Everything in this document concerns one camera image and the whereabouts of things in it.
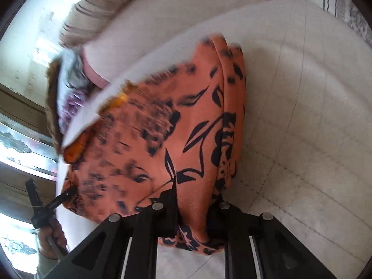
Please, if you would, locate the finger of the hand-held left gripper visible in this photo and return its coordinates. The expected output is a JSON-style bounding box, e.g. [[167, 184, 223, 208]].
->
[[25, 178, 42, 208], [46, 186, 78, 210]]

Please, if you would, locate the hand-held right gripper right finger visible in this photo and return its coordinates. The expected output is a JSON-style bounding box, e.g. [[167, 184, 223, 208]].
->
[[207, 201, 339, 279]]

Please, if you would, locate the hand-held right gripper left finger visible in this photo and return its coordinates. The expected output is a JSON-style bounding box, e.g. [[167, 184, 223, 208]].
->
[[38, 190, 178, 279]]

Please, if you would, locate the orange floral garment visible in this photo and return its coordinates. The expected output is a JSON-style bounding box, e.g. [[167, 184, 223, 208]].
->
[[62, 34, 247, 257]]

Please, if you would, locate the person's left forearm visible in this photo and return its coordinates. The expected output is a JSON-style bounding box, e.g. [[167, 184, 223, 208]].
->
[[35, 254, 60, 279]]

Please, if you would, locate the person's left hand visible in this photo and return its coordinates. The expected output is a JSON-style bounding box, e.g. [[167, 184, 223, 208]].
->
[[38, 217, 68, 260]]

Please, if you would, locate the window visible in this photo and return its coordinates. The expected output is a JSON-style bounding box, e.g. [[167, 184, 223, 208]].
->
[[0, 119, 60, 272]]

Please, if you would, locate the brown cloth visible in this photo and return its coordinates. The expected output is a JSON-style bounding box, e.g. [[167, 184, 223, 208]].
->
[[44, 60, 64, 153]]

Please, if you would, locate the purple crumpled cloth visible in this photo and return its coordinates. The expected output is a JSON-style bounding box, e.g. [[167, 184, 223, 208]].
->
[[58, 73, 98, 133]]

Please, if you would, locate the grey-blue cloth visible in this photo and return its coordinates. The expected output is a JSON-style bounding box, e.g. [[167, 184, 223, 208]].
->
[[60, 48, 88, 79]]

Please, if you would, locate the quilted white mattress pad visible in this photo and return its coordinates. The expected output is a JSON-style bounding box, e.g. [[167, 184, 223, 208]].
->
[[61, 0, 372, 279]]

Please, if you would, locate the pink and white bed sheet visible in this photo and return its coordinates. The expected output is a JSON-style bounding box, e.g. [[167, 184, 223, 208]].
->
[[81, 0, 294, 89]]

